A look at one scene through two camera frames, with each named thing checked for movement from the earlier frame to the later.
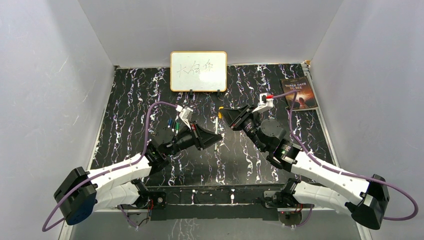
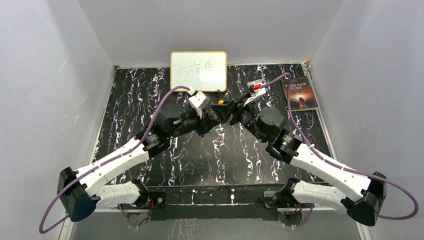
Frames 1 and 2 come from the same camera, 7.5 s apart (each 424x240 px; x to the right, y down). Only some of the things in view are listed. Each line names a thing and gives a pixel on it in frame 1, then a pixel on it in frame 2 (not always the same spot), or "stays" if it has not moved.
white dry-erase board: [198, 71] stays
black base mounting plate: [216, 202] stays
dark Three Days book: [305, 98] stays
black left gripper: [202, 138] → [205, 124]
